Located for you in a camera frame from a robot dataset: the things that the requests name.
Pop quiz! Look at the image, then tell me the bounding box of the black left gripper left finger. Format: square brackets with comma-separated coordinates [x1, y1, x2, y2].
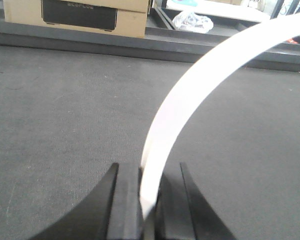
[32, 163, 143, 240]

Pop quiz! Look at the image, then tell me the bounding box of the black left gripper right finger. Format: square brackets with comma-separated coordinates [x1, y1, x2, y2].
[154, 162, 236, 240]

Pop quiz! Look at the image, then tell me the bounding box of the white curved pipe clamp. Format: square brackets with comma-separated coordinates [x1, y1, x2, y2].
[139, 13, 300, 219]

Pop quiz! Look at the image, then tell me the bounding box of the crumpled clear plastic bag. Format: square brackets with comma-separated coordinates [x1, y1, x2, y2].
[172, 10, 214, 34]

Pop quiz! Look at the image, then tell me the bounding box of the cardboard box with black print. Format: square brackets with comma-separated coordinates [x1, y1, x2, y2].
[3, 0, 149, 38]

